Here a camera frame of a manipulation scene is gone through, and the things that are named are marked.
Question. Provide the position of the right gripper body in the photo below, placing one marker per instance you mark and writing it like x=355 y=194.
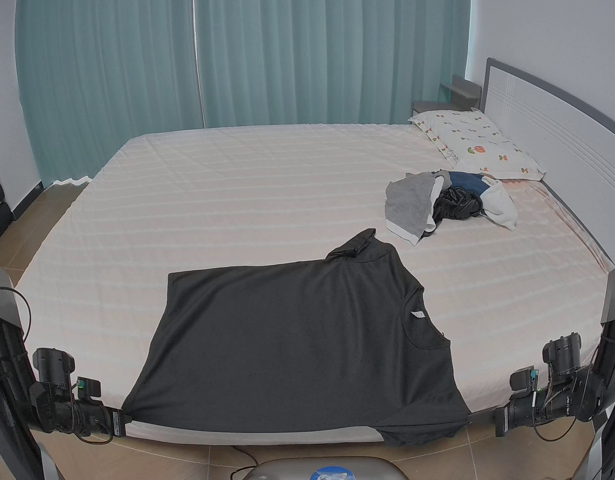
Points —
x=522 y=410

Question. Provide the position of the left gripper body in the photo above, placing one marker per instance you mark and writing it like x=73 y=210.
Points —
x=100 y=418

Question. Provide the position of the black T-shirt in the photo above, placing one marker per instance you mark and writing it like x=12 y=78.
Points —
x=287 y=343

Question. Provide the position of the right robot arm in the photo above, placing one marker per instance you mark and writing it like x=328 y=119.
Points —
x=562 y=353

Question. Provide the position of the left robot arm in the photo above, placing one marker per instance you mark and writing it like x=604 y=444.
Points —
x=50 y=368

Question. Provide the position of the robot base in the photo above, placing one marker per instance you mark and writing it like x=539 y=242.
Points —
x=287 y=470

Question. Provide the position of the bed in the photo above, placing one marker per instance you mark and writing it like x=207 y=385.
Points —
x=237 y=193

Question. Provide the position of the white garment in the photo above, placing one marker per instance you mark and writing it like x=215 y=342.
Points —
x=500 y=205

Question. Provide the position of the black shiny garment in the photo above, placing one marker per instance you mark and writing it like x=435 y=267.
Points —
x=455 y=203

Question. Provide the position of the grey garment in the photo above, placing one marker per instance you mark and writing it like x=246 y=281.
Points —
x=410 y=203

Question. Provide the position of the dark blue garment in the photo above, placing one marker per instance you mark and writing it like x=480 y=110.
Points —
x=467 y=180

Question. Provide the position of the white printed pillow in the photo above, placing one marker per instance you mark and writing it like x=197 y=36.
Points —
x=477 y=138

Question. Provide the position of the grey bedside table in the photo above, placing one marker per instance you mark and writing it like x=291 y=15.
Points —
x=457 y=88

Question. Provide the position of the blue-green curtain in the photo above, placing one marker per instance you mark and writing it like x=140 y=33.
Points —
x=337 y=43
x=112 y=68

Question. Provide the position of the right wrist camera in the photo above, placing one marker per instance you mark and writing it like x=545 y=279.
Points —
x=522 y=380

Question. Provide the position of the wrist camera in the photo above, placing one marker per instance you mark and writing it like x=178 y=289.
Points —
x=522 y=380
x=89 y=388

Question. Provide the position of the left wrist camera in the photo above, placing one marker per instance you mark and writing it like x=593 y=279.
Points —
x=89 y=388

